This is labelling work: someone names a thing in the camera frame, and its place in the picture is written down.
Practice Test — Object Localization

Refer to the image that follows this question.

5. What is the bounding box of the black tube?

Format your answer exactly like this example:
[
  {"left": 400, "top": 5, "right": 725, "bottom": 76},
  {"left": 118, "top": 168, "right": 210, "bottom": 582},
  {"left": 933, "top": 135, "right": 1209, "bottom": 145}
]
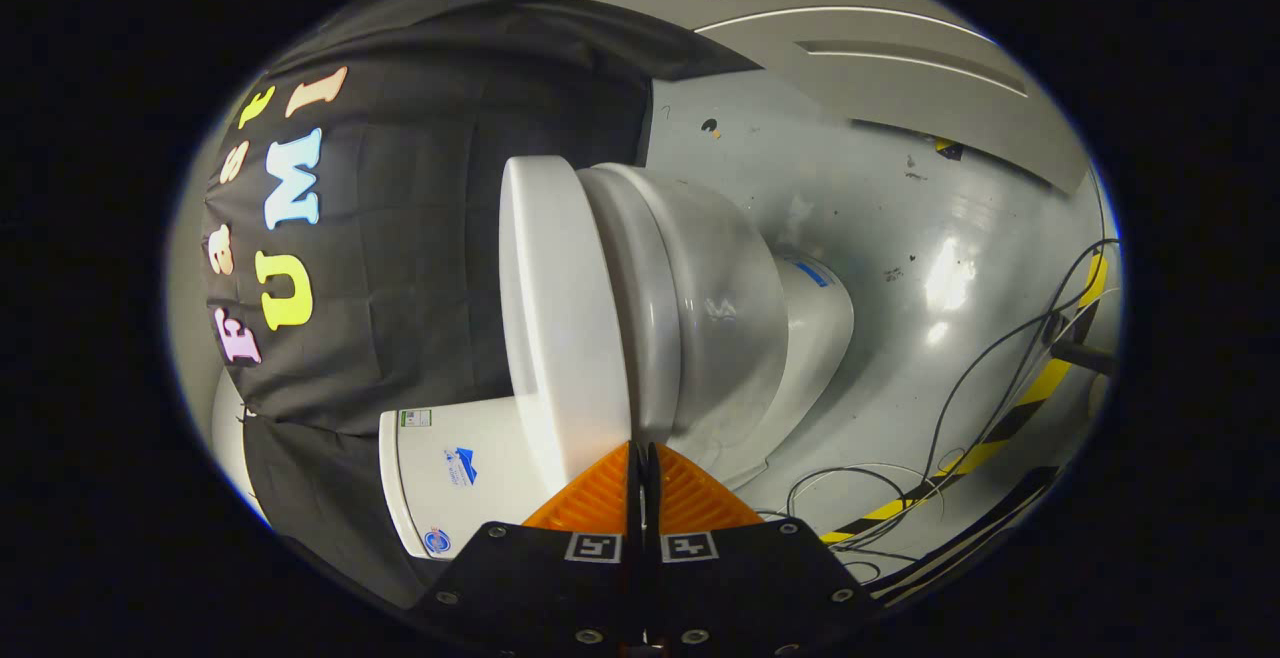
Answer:
[{"left": 1052, "top": 340, "right": 1117, "bottom": 376}]

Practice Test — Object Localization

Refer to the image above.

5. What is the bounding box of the black backdrop cloth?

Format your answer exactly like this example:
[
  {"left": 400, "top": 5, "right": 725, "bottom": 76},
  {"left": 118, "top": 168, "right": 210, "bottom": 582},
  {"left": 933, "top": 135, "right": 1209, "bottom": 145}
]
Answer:
[{"left": 200, "top": 0, "right": 761, "bottom": 609}]

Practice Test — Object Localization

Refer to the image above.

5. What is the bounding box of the black floor cable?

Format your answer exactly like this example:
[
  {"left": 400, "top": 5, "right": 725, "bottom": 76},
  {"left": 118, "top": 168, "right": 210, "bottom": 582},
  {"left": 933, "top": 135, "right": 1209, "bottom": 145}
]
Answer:
[{"left": 760, "top": 238, "right": 1121, "bottom": 579}]

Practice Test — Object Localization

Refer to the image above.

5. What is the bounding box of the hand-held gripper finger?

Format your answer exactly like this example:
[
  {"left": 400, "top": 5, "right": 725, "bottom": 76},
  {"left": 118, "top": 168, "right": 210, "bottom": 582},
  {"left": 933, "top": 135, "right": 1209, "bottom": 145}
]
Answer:
[
  {"left": 644, "top": 441, "right": 886, "bottom": 654},
  {"left": 410, "top": 441, "right": 645, "bottom": 654}
]

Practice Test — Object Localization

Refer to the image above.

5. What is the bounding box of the yellow black hazard tape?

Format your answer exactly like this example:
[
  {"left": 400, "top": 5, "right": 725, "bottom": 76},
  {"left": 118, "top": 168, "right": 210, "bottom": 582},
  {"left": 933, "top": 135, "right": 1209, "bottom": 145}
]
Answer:
[{"left": 820, "top": 253, "right": 1111, "bottom": 545}]

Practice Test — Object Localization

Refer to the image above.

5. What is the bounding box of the white grooved cabinet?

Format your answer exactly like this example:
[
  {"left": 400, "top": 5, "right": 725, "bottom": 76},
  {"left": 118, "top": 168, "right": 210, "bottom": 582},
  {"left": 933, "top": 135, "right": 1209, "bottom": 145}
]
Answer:
[{"left": 445, "top": 0, "right": 1091, "bottom": 197}]

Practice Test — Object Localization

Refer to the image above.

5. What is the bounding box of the white ceramic toilet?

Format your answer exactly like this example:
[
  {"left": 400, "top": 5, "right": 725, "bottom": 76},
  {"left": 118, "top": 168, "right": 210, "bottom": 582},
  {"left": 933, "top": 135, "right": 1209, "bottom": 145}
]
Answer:
[{"left": 378, "top": 162, "right": 857, "bottom": 561}]

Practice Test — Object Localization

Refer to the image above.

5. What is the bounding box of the white toilet lid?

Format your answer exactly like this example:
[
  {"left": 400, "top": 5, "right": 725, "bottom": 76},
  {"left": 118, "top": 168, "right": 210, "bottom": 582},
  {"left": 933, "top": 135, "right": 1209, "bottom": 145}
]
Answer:
[{"left": 498, "top": 155, "right": 636, "bottom": 494}]

